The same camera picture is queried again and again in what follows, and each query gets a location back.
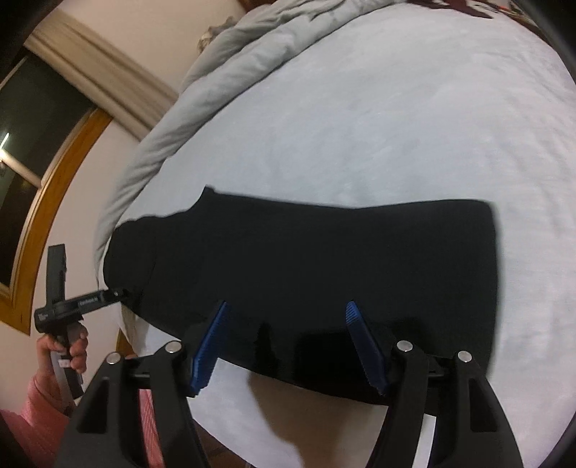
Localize floral patterned cloth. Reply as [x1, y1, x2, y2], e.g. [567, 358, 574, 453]
[197, 17, 237, 52]

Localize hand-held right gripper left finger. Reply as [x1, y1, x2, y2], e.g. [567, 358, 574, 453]
[54, 301, 228, 468]

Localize beige curtain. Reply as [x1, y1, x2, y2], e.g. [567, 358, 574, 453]
[24, 9, 181, 140]

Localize bed with white sheet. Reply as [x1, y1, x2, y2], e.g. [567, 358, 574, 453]
[92, 0, 576, 468]

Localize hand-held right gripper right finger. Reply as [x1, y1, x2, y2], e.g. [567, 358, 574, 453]
[346, 301, 525, 468]

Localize person's left hand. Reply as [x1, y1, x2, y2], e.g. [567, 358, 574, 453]
[37, 324, 89, 374]

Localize grey duvet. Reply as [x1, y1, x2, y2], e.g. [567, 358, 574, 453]
[92, 0, 433, 266]

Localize black pants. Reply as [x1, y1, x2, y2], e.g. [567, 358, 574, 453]
[103, 185, 499, 405]

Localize window with wooden frame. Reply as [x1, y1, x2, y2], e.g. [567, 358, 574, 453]
[0, 42, 113, 336]

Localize person's pink pajamas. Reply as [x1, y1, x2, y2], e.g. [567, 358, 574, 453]
[137, 389, 165, 468]

